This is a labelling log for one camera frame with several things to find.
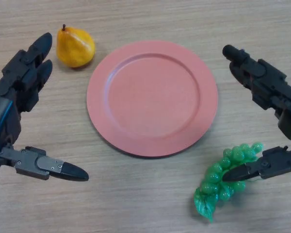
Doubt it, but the yellow pear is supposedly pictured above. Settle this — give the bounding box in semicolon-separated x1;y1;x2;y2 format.
56;23;96;68

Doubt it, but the pink round plate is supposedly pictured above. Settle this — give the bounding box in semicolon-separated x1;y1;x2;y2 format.
86;40;219;160

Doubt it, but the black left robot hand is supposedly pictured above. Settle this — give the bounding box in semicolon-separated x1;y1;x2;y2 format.
0;32;90;182

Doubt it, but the green grapes bunch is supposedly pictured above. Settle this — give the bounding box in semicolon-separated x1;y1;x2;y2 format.
193;142;265;223

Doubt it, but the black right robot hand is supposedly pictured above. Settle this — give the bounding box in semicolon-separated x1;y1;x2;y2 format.
222;44;291;183

